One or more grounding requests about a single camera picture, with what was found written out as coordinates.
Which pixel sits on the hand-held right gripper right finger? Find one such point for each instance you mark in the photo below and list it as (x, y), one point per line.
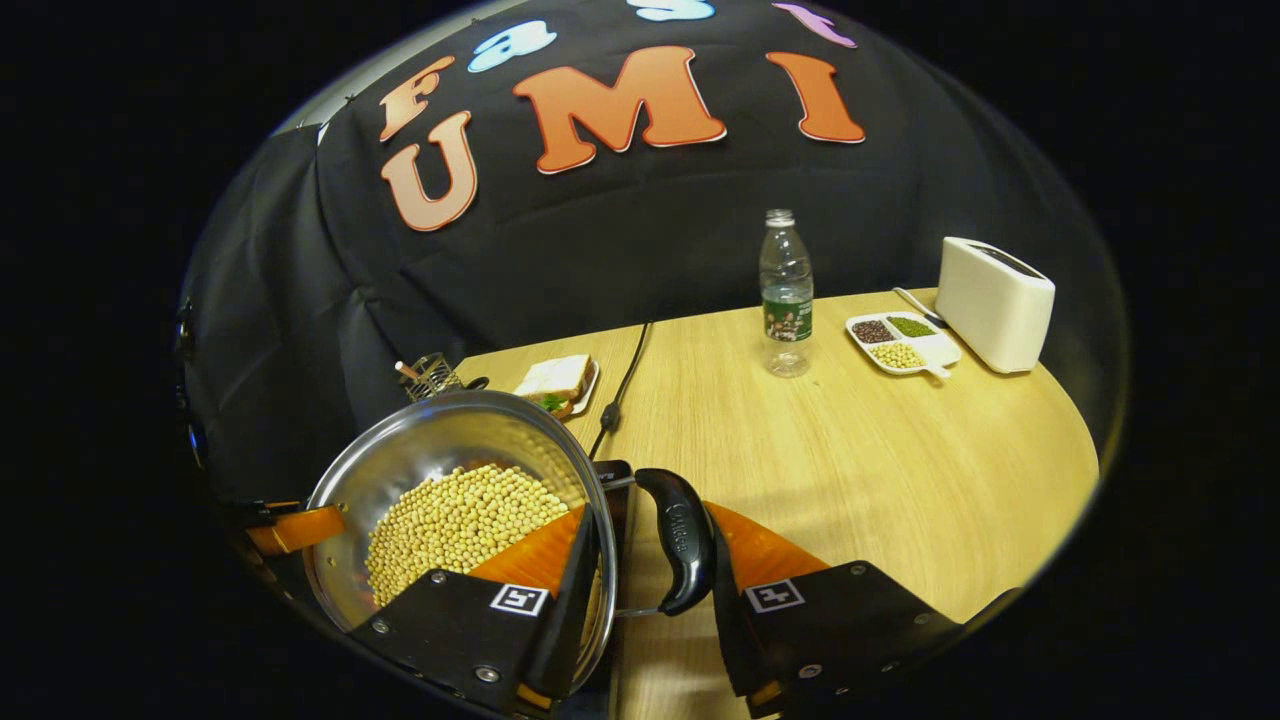
(725, 620)

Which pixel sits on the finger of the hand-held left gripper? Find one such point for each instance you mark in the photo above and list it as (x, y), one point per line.
(300, 528)

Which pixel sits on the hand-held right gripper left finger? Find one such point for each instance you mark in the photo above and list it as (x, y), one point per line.
(570, 600)

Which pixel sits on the pile of yellow soybeans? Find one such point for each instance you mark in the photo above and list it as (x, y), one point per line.
(460, 520)

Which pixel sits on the sandwich on plate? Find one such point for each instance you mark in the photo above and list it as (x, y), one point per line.
(555, 380)

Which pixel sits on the clear plastic water bottle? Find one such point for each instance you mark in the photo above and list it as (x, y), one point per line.
(787, 300)

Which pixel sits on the white divided bean dish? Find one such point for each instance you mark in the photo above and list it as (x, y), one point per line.
(900, 345)

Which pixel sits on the white spoon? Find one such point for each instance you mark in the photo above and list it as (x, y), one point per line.
(915, 303)

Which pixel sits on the black backdrop cloth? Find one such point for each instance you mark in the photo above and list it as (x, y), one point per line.
(650, 230)

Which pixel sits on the white toaster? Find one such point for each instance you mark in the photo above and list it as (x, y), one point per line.
(990, 305)

